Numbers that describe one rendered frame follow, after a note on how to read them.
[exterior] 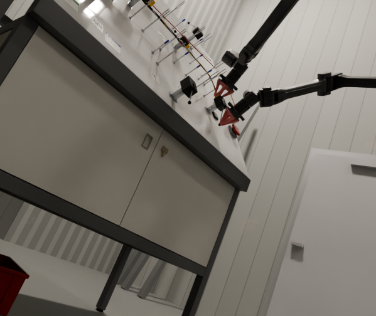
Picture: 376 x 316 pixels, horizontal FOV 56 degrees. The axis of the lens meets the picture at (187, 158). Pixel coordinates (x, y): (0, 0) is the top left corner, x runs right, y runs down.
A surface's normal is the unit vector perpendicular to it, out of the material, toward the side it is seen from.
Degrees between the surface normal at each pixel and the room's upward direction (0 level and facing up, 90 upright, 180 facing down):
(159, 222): 90
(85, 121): 90
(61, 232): 90
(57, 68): 90
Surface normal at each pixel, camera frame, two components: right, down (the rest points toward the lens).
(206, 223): 0.72, 0.07
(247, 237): -0.50, -0.46
